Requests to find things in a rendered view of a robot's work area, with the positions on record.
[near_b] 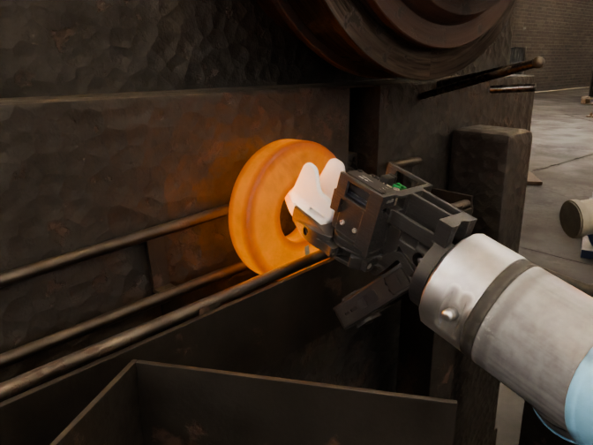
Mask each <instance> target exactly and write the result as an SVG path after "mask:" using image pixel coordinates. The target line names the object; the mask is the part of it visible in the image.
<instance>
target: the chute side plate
mask: <svg viewBox="0 0 593 445"><path fill-rule="evenodd" d="M385 273H386V272H385ZM385 273H382V274H380V275H373V274H372V273H371V271H368V272H364V271H363V270H355V269H353V268H349V267H348V266H346V265H344V264H342V263H340V262H339V261H338V260H336V259H335V258H334V257H333V258H330V259H328V260H325V261H322V262H320V263H319V264H316V265H314V266H312V267H310V268H307V269H305V270H302V271H300V272H298V273H296V274H294V275H291V276H288V277H286V278H284V279H282V280H280V281H278V282H276V283H272V284H270V285H268V286H266V287H264V288H262V289H259V290H256V291H254V292H252V293H250V294H248V295H245V296H243V297H241V298H238V299H236V300H234V301H231V302H229V303H227V304H226V305H222V306H220V307H218V308H216V309H214V310H212V311H210V312H207V313H204V314H202V315H200V316H198V317H195V318H193V319H191V320H188V321H186V322H184V323H181V324H179V325H177V326H174V327H173V328H170V329H167V330H165V331H163V332H161V333H159V334H157V335H155V336H151V337H149V338H147V339H145V340H143V341H141V342H138V343H135V344H133V345H131V346H129V347H127V348H124V349H122V350H120V351H117V352H115V353H113V354H110V355H108V356H107V357H104V358H101V359H99V360H96V361H94V362H93V363H90V364H88V365H86V366H82V367H81V368H79V369H76V370H74V371H72V372H70V373H67V374H65V375H63V376H60V377H58V378H56V379H54V380H52V381H49V382H46V383H44V384H42V385H40V386H38V387H36V388H32V389H30V390H28V391H26V392H24V393H22V394H20V395H17V396H15V397H12V398H10V399H8V400H6V401H3V402H1V403H0V445H49V444H50V443H51V442H52V441H53V440H54V439H55V438H56V437H57V436H58V435H59V434H60V433H61V432H62V431H63V430H64V429H65V428H66V427H67V426H68V425H69V424H70V423H71V422H72V421H73V420H74V419H75V418H76V417H77V416H78V415H79V414H80V413H81V412H82V411H83V410H84V409H85V408H86V407H87V406H88V405H89V404H90V403H91V402H92V401H93V400H94V399H95V398H96V397H97V396H98V395H99V394H100V393H101V392H102V391H103V390H104V388H105V387H106V386H107V385H108V384H109V383H110V382H111V381H112V380H113V379H114V378H115V377H116V376H117V375H118V374H119V373H120V372H121V371H122V370H123V369H124V368H125V367H126V366H127V365H128V364H129V363H130V362H131V361H132V360H133V359H137V360H145V361H153V362H160V363H167V364H174V365H181V366H194V367H201V368H208V369H215V370H222V371H230V372H237V373H249V374H255V373H257V372H258V371H260V370H262V369H264V368H266V367H268V366H270V365H272V364H273V363H275V362H276V361H278V360H280V359H282V358H284V357H286V356H288V355H289V354H291V353H292V352H294V351H297V350H299V349H301V348H302V347H304V346H305V345H307V344H309V343H311V342H313V341H315V340H317V339H318V338H320V337H322V336H324V335H325V334H327V333H329V332H331V331H333V330H335V329H336V328H338V327H340V326H342V324H341V323H340V321H339V319H338V317H337V315H336V313H335V311H334V307H336V306H337V305H339V304H340V303H341V302H342V298H344V297H345V296H347V295H349V294H350V292H352V291H353V290H358V289H360V288H362V287H364V286H366V285H368V284H369V283H371V282H373V281H374V280H376V279H377V278H379V277H380V276H382V275H383V274H385Z"/></svg>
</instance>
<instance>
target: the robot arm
mask: <svg viewBox="0 0 593 445"><path fill-rule="evenodd" d="M398 171H399V172H401V173H402V174H403V175H405V176H407V177H409V178H411V179H413V180H415V181H417V186H416V187H412V188H409V189H407V187H406V186H404V185H402V184H400V183H396V180H397V173H398ZM431 190H432V185H431V184H430V183H428V182H426V181H424V180H423V179H421V178H420V177H417V176H415V175H413V174H412V173H410V172H408V171H406V170H404V169H403V168H401V167H399V166H397V165H395V164H393V163H392V162H390V163H389V164H388V166H387V172H386V175H382V176H381V177H377V176H376V175H374V174H369V175H368V174H367V173H365V172H363V171H362V170H352V171H348V172H347V173H346V172H345V166H344V164H343V163H342V162H341V161H340V160H338V159H335V158H334V159H331V160H329V161H328V162H327V165H326V167H325V168H324V169H323V171H322V173H321V175H320V176H319V171H318V168H317V167H316V166H315V165H314V164H313V163H311V162H308V163H306V164H305V165H304V166H303V168H302V170H301V173H300V175H299V177H298V179H297V181H296V184H295V186H294V187H293V188H292V189H291V190H290V191H289V192H288V194H287V195H286V197H285V201H286V204H287V207H288V209H289V212H290V213H291V215H292V221H293V222H294V224H295V225H296V227H297V229H298V230H299V232H300V234H301V235H302V236H303V238H304V239H305V240H306V241H307V242H309V243H310V244H311V245H313V246H315V247H316V248H318V249H320V250H321V251H322V252H324V253H325V254H326V255H327V256H328V257H330V258H332V257H334V258H335V259H336V260H338V261H339V262H340V263H342V264H344V265H346V266H348V267H349V268H353V269H355V270H363V271H364V272H368V271H371V273H372V274H373V275H380V274H382V273H385V272H386V273H385V274H383V275H382V276H380V277H379V278H377V279H376V280H374V281H373V282H371V283H369V284H368V285H366V286H364V287H362V288H360V289H358V290H353V291H352V292H350V294H349V295H347V296H345V297H344V298H342V302H341V303H340V304H339V305H337V306H336V307H334V311H335V313H336V315H337V317H338V319H339V321H340V323H341V324H342V326H343V328H344V330H345V329H347V328H352V327H354V326H357V328H359V327H362V326H363V325H368V324H371V323H372V322H373V321H374V320H375V319H377V318H378V317H379V316H380V315H381V313H380V312H382V311H383V310H385V309H386V308H388V307H389V306H391V305H393V304H394V303H396V302H398V301H399V300H401V299H403V298H405V297H407V296H408V295H409V299H410V300H411V301H412V302H413V303H414V304H416V305H417V306H419V315H420V320H421V322H423V324H424V325H426V326H427V327H428V328H430V329H431V330H433V331H434V332H435V333H437V334H438V335H440V336H441V337H443V338H444V339H445V340H447V341H448V342H449V343H451V344H452V345H453V346H454V347H455V348H457V349H458V350H459V351H461V352H462V353H463V354H464V355H465V356H467V357H468V358H470V359H471V360H472V361H473V362H475V363H476V364H477V365H479V366H480V367H482V368H483V369H484V370H485V371H486V372H488V373H489V374H491V375H492V376H493V377H495V378H496V379H497V380H499V381H500V382H502V383H503V384H504V385H506V386H507V387H508V388H510V389H511V390H513V392H515V393H516V394H517V395H518V396H520V397H521V398H523V399H524V400H525V401H527V402H528V403H529V404H531V406H532V407H533V409H534V411H535V413H536V415H537V416H538V417H539V419H540V420H541V421H542V422H543V424H544V425H545V426H546V427H547V428H548V429H550V430H551V431H552V432H553V433H555V434H556V435H558V436H559V437H560V438H562V439H564V440H566V441H570V442H572V443H574V444H578V445H593V297H591V296H589V295H588V294H586V293H584V292H582V291H581V290H578V289H576V288H575V287H574V286H572V285H571V284H569V283H566V282H565V281H563V280H561V279H559V278H558V277H557V276H555V275H553V274H551V273H549V272H548V271H546V270H544V269H542V268H540V267H539V266H537V265H535V264H533V263H532V262H530V261H528V260H527V259H526V258H524V257H522V256H521V255H520V254H518V253H516V252H514V251H512V250H510V249H509V248H507V247H505V246H503V245H502V244H500V243H498V242H497V241H495V240H493V239H491V238H489V237H487V236H486V235H485V234H474V235H471V233H472V231H473V229H474V227H475V224H476V221H477V219H476V218H475V217H473V216H471V215H469V214H467V213H465V212H463V211H462V210H460V209H459V208H457V207H455V206H453V205H451V204H449V203H448V202H446V201H444V200H442V199H441V198H439V197H437V196H435V195H434V194H432V193H431Z"/></svg>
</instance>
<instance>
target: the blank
mask: <svg viewBox="0 0 593 445"><path fill-rule="evenodd" d="M334 158H335V159H337V158H336V157H335V156H334V154H333V153H332V152H330V151H329V150H328V149H327V148H326V147H324V146H322V145H320V144H319V143H317V142H313V141H309V140H293V139H283V140H276V141H274V142H271V143H269V144H267V145H265V146H264V147H262V148H261V149H260V150H258V151H257V152H256V153H255V154H254V155H253V156H252V157H251V158H250V159H249V160H248V162H247V163H246V164H245V165H244V167H243V168H242V170H241V171H240V173H239V175H238V177H237V179H236V182H235V185H234V187H233V190H232V193H231V197H230V202H229V234H230V237H231V241H232V244H233V246H234V248H235V250H236V253H237V255H238V256H239V258H240V259H241V260H242V262H243V263H244V264H245V265H246V266H247V267H248V268H249V269H251V270H252V271H254V272H255V273H257V274H260V275H261V274H263V273H266V272H267V271H270V270H272V269H274V268H278V267H280V266H282V265H284V264H287V263H289V262H291V261H293V260H297V259H299V258H302V257H304V256H305V255H308V254H310V253H314V252H316V251H318V250H319V249H318V248H316V247H315V246H313V245H311V244H310V243H309V242H307V241H306V240H305V239H304V238H303V236H302V235H301V234H300V232H299V230H298V229H297V228H295V229H294V230H293V231H292V232H291V233H290V234H288V236H286V237H285V236H284V234H283V232H282V230H281V224H280V212H281V205H282V203H283V201H284V199H285V197H286V195H287V194H288V192H289V191H290V190H291V189H292V188H293V187H294V186H295V184H296V182H297V179H298V177H299V175H300V173H301V170H302V168H303V166H304V165H305V164H306V163H308V162H311V163H313V164H314V165H315V166H316V167H317V168H318V171H319V176H320V175H321V173H322V171H323V169H324V168H325V167H326V165H327V162H328V161H329V160H331V159H334Z"/></svg>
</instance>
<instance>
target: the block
mask: <svg viewBox="0 0 593 445"><path fill-rule="evenodd" d="M531 144H532V132H530V131H528V130H526V129H519V128H510V127H501V126H492V125H483V124H479V125H472V126H466V127H461V128H458V129H456V130H455V131H454V133H453V138H452V150H451V161H450V172H449V183H448V191H450V192H458V193H463V194H468V195H472V196H473V213H472V216H473V217H475V218H476V219H477V221H476V224H475V227H474V229H473V231H472V233H471V235H474V234H485V235H486V236H487V237H489V238H491V239H493V240H495V241H497V242H498V243H500V244H502V245H503V246H505V247H507V248H509V249H510V250H512V251H514V252H516V253H519V246H520V239H521V231H522V218H523V210H524V202H525V195H526V188H527V181H528V173H529V159H530V152H531Z"/></svg>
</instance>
